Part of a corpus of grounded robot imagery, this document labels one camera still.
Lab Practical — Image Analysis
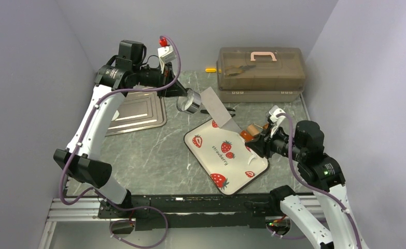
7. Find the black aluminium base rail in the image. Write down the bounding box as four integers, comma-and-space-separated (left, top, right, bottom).
47, 193, 288, 231

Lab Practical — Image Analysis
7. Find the round metal cutter ring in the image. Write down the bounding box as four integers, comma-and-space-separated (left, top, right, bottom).
176, 88, 202, 115

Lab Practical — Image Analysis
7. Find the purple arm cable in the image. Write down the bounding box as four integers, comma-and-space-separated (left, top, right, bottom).
265, 112, 363, 249
58, 35, 182, 248

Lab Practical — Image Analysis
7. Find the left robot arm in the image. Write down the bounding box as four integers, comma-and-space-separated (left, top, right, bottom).
53, 35, 188, 218

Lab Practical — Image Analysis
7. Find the strawberry pattern white tray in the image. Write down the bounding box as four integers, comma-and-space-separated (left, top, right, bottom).
184, 119, 270, 196

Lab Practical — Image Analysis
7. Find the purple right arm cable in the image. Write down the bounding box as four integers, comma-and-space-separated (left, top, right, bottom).
265, 112, 363, 249

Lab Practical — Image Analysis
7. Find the yellow small object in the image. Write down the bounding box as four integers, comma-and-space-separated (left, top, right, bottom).
205, 68, 218, 73

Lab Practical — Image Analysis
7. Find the spatula with wooden handle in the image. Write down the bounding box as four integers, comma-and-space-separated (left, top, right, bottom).
200, 87, 253, 141

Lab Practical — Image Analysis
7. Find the brown translucent tool box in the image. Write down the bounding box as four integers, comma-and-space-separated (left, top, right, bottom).
216, 47, 306, 103

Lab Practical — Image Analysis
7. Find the steel baking tray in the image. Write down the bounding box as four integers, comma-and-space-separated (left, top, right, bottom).
106, 92, 167, 136

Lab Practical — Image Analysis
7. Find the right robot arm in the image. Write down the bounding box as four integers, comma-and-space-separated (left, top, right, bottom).
245, 120, 368, 248

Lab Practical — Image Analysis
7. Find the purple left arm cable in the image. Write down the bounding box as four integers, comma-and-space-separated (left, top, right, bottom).
58, 35, 182, 248

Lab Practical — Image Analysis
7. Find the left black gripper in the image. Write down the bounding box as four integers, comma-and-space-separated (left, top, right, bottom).
133, 61, 188, 99

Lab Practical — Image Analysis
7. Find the wooden rolling pin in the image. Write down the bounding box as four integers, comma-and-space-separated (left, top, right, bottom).
246, 123, 269, 137

